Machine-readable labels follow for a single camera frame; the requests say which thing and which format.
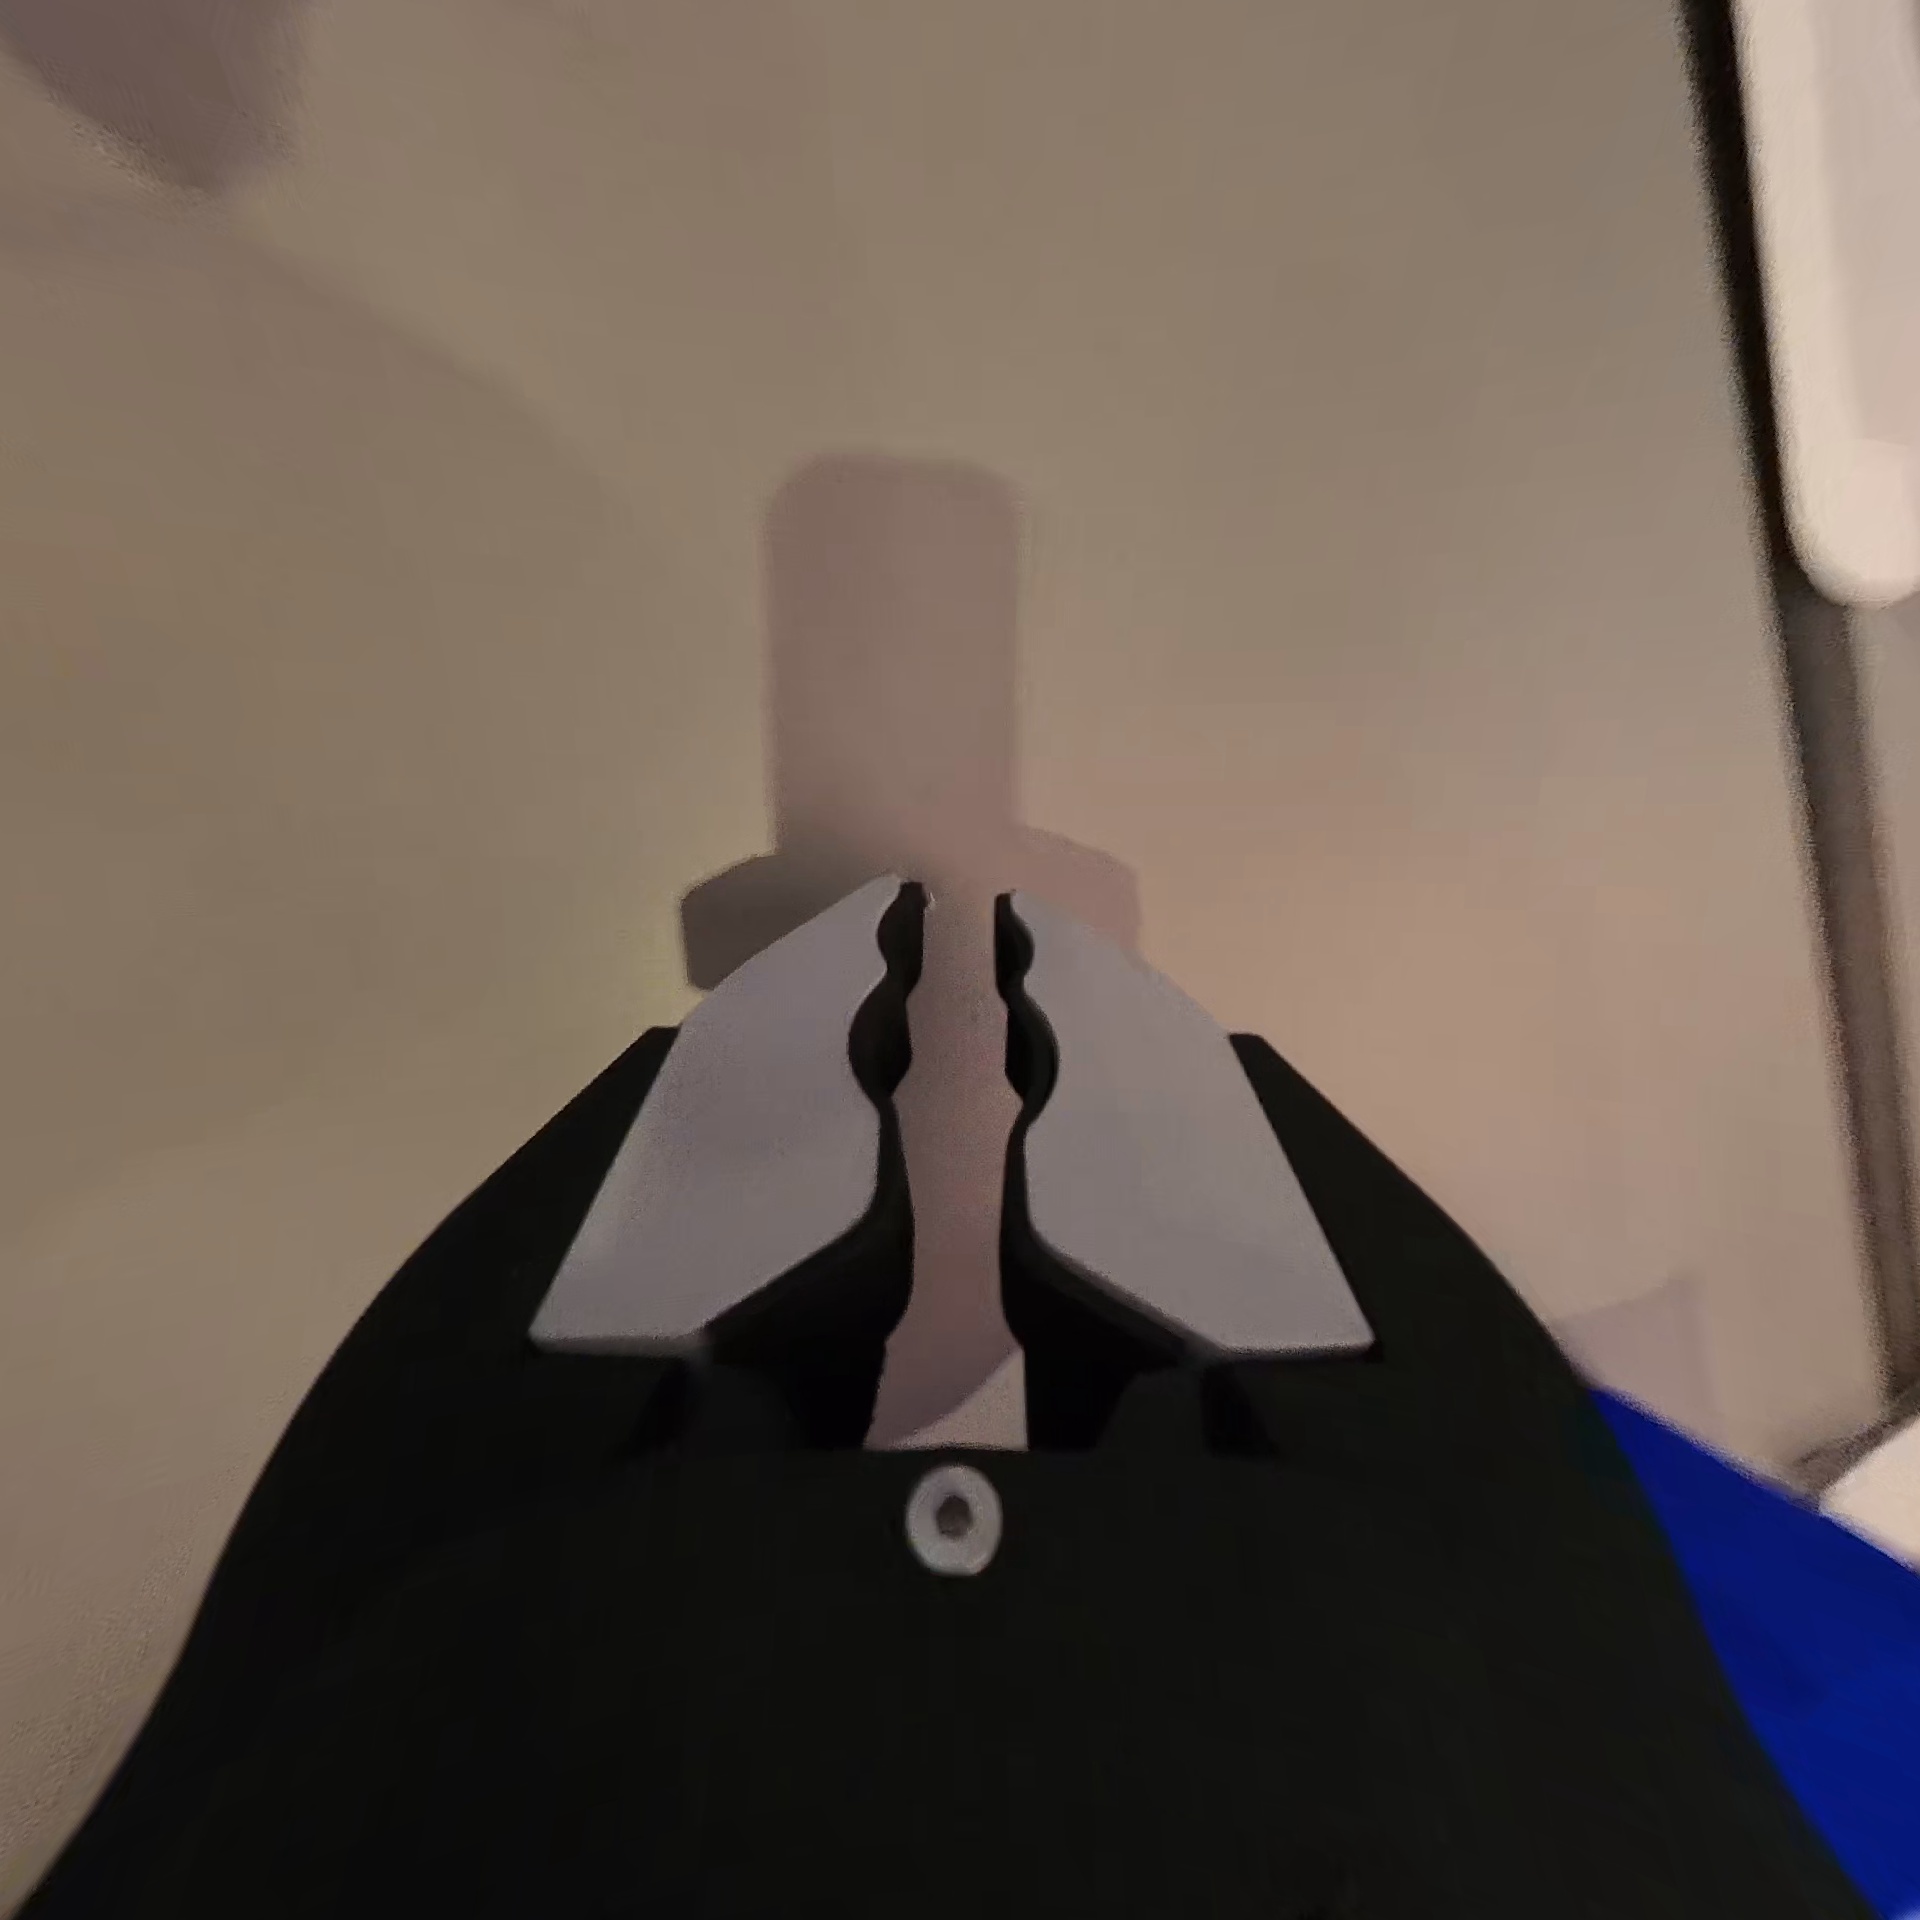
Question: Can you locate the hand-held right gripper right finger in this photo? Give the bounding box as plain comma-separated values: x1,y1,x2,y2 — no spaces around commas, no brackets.
992,891,1377,1367

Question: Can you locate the printed paper sheet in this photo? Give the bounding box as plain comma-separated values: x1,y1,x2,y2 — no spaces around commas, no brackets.
1817,1438,1920,1575

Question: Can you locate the white document stand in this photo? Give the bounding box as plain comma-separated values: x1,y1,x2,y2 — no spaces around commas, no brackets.
1732,0,1920,606

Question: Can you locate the blue plastic bin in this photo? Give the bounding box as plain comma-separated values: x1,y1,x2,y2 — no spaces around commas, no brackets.
1592,1387,1920,1920

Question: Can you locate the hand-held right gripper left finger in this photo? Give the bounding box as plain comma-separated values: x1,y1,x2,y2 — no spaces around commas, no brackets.
528,873,928,1364

